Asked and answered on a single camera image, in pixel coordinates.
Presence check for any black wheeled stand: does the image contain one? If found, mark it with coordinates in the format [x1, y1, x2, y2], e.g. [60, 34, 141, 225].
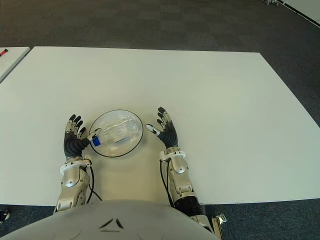
[0, 211, 11, 225]

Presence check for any clear water bottle blue cap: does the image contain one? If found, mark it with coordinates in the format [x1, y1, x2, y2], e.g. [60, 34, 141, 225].
[90, 116, 141, 151]

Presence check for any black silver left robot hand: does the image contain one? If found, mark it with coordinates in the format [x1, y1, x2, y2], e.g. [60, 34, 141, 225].
[63, 114, 101, 161]

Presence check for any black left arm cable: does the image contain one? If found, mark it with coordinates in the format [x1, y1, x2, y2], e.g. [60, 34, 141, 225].
[84, 164, 103, 202]

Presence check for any white board panel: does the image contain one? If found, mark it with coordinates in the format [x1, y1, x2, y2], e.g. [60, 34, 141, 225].
[282, 0, 320, 28]

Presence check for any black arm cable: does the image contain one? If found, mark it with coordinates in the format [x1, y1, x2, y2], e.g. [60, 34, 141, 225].
[159, 159, 176, 207]
[84, 164, 103, 202]

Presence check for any black frame silver bracket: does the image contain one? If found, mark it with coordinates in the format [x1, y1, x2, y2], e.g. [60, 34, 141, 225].
[211, 213, 228, 240]

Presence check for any white plate with black rim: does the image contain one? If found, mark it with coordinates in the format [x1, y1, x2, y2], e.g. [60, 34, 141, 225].
[88, 108, 145, 158]

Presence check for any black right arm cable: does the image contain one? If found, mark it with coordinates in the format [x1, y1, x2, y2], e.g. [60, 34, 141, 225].
[159, 159, 176, 207]

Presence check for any small white table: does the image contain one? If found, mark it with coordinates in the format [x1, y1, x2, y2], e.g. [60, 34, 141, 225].
[0, 47, 31, 83]

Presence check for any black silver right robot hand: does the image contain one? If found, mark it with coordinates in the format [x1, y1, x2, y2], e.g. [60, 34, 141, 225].
[145, 106, 179, 150]

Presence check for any grey robot torso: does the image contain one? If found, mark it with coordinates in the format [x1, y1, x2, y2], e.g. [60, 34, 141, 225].
[0, 198, 221, 240]

